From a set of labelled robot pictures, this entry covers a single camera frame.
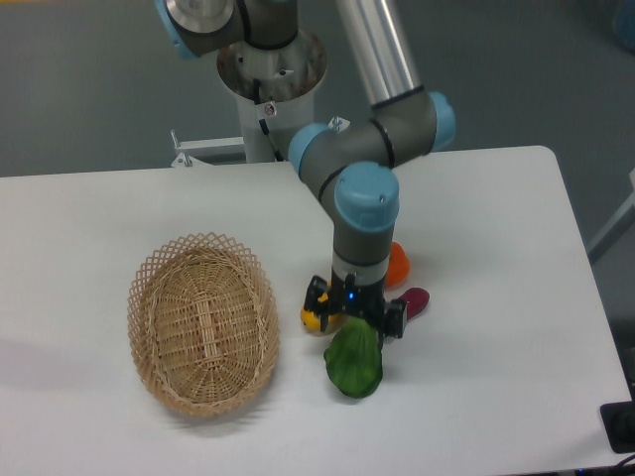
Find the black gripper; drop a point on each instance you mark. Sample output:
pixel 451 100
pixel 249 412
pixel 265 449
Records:
pixel 346 296

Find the green bok choy vegetable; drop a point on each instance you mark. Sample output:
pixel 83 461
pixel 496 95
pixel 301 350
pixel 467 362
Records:
pixel 353 359

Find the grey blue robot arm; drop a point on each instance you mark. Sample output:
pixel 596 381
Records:
pixel 350 173

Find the yellow mango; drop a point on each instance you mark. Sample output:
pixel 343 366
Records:
pixel 311 322

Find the orange tangerine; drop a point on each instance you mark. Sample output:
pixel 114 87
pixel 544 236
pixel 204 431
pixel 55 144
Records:
pixel 398 267

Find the purple sweet potato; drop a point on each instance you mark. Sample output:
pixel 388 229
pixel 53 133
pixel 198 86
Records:
pixel 417 300

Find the woven wicker basket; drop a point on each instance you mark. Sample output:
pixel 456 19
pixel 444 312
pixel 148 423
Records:
pixel 203 325

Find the white table leg right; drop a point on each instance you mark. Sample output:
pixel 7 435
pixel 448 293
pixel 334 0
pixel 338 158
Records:
pixel 621 220

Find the black device at table edge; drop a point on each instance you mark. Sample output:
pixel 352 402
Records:
pixel 618 420

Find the white metal base frame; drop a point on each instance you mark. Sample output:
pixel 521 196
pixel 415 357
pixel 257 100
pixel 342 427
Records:
pixel 208 148

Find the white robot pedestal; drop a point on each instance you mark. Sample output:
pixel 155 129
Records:
pixel 268 83

